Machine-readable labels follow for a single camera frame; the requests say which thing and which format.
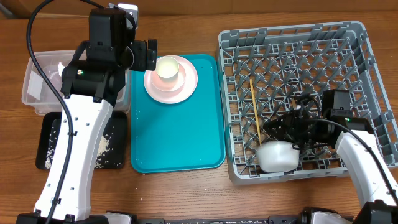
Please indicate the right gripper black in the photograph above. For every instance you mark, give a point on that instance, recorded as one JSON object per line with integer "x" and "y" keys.
{"x": 287, "y": 123}

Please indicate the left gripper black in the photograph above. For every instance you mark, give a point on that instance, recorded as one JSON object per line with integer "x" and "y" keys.
{"x": 144, "y": 58}

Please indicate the pale green cup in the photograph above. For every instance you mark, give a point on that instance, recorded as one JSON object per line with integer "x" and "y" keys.
{"x": 167, "y": 68}

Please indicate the white bowl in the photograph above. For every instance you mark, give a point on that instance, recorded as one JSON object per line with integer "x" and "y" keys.
{"x": 277, "y": 156}

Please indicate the large pink plate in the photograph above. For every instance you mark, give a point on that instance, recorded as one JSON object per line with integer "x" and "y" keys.
{"x": 172, "y": 97}

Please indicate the wooden chopstick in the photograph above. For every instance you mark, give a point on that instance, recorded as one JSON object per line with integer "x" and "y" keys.
{"x": 255, "y": 111}

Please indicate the rice grains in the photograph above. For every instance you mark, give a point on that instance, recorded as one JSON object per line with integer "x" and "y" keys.
{"x": 50, "y": 149}

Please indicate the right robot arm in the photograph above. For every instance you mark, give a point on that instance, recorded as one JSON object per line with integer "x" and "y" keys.
{"x": 354, "y": 141}

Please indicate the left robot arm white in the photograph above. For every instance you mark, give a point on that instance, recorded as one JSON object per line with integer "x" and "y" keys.
{"x": 90, "y": 86}

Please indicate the grey dishwasher rack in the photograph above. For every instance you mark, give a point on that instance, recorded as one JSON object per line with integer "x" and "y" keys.
{"x": 290, "y": 61}

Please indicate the teal serving tray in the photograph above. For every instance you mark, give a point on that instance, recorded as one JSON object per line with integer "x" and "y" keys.
{"x": 184, "y": 136}

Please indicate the crumpled white tissue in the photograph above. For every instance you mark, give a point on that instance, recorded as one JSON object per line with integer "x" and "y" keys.
{"x": 60, "y": 68}

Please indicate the black tray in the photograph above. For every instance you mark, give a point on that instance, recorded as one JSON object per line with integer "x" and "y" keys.
{"x": 115, "y": 131}

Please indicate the white label sticker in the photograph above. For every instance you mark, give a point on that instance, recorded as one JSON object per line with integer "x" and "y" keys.
{"x": 35, "y": 85}

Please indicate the clear plastic bin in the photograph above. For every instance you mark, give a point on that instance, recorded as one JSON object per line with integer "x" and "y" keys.
{"x": 48, "y": 60}

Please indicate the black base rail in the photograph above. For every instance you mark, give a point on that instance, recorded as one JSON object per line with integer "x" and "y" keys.
{"x": 276, "y": 219}

